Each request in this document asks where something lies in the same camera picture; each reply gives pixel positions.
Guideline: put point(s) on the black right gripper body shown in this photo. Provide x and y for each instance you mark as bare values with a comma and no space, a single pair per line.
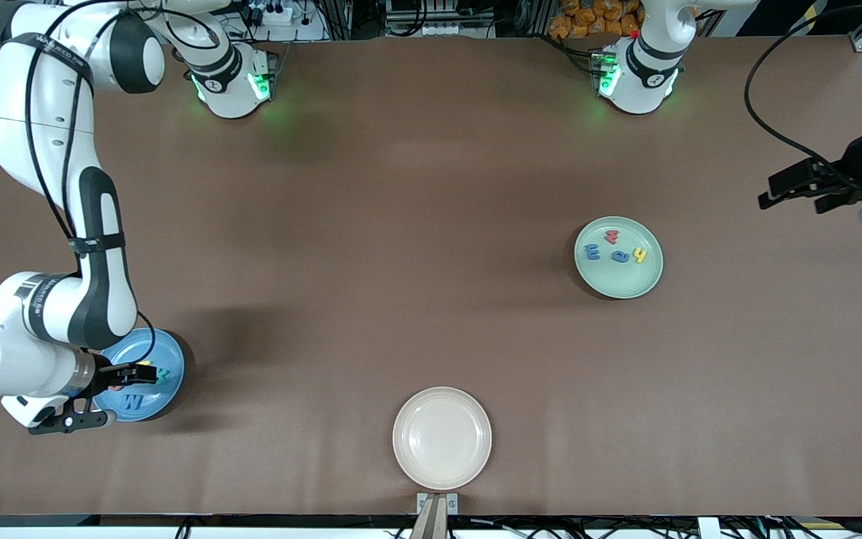
107,376

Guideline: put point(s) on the blue capital letter M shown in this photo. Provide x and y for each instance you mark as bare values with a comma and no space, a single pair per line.
132,403

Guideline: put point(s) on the yellow lowercase letter h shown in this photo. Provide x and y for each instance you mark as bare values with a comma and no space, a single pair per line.
640,254

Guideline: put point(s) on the red lowercase letter w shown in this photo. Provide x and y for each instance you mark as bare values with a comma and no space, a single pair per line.
613,238

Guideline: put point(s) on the blue lowercase letter a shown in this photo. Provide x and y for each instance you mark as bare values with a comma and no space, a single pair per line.
615,257

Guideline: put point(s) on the blue capital letter E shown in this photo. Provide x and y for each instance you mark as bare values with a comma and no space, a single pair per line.
590,252

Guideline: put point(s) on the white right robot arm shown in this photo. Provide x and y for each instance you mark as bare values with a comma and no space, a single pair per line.
42,150

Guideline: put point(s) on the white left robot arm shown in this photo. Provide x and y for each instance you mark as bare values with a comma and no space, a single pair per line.
637,82

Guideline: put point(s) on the blue plate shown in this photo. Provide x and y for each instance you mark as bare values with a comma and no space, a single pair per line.
165,397

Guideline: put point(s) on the green plate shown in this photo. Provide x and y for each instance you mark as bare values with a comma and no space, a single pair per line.
618,281

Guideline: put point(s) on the beige plate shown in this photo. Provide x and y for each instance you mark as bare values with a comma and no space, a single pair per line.
442,438

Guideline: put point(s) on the brown table cover sheet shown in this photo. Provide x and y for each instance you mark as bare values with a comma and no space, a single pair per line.
700,419

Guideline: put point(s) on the bag of orange items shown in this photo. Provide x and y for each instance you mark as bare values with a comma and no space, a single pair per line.
588,19

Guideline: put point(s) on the small white block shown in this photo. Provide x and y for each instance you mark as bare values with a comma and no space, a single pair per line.
708,528

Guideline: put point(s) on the white power strip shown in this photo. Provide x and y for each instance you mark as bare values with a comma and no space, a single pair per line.
275,15

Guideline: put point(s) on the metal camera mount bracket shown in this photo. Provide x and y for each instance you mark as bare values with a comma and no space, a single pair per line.
437,516

